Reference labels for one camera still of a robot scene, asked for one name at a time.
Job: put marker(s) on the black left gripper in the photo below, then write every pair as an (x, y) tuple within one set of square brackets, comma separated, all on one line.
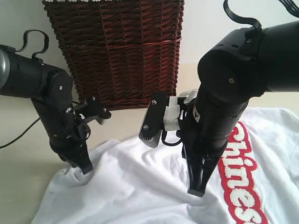
[(66, 131)]

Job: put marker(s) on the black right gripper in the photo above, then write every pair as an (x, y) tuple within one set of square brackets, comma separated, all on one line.
[(210, 118)]

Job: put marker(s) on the white t-shirt red lettering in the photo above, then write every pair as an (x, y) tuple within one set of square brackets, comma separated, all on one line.
[(256, 181)]

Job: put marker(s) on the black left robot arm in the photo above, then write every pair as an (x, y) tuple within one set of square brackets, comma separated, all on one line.
[(50, 91)]

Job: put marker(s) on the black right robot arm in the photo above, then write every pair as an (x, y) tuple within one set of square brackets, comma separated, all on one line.
[(243, 65)]

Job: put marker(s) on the dark red wicker basket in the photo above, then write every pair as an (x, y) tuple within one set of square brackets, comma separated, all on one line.
[(120, 52)]

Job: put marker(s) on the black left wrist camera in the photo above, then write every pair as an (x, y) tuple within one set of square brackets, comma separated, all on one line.
[(93, 109)]

